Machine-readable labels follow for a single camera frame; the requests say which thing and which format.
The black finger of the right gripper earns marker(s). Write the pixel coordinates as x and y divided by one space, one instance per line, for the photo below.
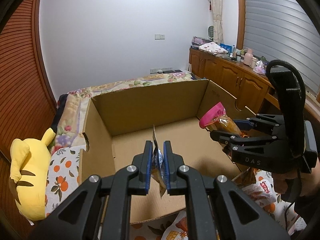
265 123
266 150

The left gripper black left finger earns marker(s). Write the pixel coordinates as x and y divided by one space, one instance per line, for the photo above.
100 207

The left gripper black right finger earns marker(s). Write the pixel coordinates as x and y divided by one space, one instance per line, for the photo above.
216 208

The pink brown snack bag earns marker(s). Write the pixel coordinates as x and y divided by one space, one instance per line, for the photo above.
217 119

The blue white snack packet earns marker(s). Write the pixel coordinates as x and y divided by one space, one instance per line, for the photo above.
157 170

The white orange snack bag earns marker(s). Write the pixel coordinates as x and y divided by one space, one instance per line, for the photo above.
178 229

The wooden sideboard cabinet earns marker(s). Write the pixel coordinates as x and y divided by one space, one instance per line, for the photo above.
250 89

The white red snack bag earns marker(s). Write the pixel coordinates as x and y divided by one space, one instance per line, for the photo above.
262 191

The pink tissue pack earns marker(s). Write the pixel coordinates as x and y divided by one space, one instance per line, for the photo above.
259 68

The orange print bed sheet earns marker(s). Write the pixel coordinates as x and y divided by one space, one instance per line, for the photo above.
63 178

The pink bottle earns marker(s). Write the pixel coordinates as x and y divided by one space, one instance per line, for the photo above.
248 57

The brown cardboard box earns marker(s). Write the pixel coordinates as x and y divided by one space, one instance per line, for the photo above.
118 124

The yellow plush toy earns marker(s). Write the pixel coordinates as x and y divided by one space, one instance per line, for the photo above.
30 160

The grey window blind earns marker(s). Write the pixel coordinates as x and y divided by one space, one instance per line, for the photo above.
280 29

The folded floral cloth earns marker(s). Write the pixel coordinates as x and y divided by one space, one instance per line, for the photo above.
212 48

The small white fan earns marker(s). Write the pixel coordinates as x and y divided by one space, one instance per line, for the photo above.
211 32

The wooden louvred wardrobe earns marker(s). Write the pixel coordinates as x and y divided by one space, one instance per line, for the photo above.
27 102

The floral curtain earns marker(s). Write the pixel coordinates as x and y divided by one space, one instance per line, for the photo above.
217 6

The white wall switch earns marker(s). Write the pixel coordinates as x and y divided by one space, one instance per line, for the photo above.
159 37

